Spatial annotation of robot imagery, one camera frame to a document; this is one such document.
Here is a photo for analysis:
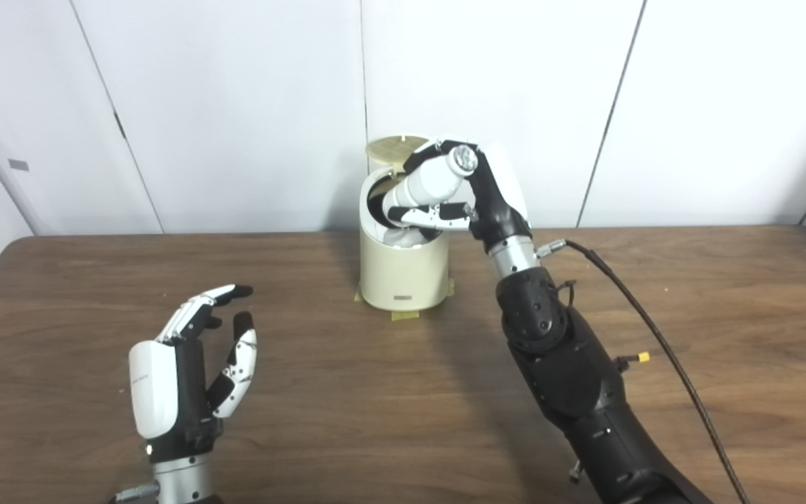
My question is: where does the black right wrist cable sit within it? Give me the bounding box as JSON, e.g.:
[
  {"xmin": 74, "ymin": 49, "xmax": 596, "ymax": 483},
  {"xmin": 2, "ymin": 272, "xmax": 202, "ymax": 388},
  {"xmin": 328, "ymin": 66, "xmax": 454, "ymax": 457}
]
[{"xmin": 563, "ymin": 239, "xmax": 751, "ymax": 504}]

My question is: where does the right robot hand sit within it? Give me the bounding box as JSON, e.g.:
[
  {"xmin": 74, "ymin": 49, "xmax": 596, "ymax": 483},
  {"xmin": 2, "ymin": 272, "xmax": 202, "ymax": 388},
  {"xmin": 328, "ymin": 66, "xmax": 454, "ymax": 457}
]
[{"xmin": 382, "ymin": 139, "xmax": 534, "ymax": 255}]

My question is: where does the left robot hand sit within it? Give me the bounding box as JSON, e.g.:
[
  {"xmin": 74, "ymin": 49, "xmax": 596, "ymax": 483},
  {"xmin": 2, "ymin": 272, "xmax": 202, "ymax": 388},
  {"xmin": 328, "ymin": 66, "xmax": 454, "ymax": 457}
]
[{"xmin": 129, "ymin": 284, "xmax": 258, "ymax": 463}]

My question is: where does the cream-colored bin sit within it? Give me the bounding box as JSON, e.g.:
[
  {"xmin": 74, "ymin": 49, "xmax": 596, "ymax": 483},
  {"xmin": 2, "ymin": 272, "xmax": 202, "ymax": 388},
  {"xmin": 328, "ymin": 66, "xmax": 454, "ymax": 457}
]
[{"xmin": 359, "ymin": 167, "xmax": 455, "ymax": 312}]

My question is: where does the small white plastic bottle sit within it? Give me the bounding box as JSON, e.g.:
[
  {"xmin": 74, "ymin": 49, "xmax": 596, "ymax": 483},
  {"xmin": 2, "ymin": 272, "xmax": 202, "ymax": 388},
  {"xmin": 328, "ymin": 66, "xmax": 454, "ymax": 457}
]
[{"xmin": 383, "ymin": 146, "xmax": 479, "ymax": 250}]

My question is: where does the round cream bin lid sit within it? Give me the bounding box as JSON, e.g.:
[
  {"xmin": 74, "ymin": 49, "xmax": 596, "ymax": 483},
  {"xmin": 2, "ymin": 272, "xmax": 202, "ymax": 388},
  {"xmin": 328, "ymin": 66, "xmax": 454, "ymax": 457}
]
[{"xmin": 365, "ymin": 135, "xmax": 431, "ymax": 173}]

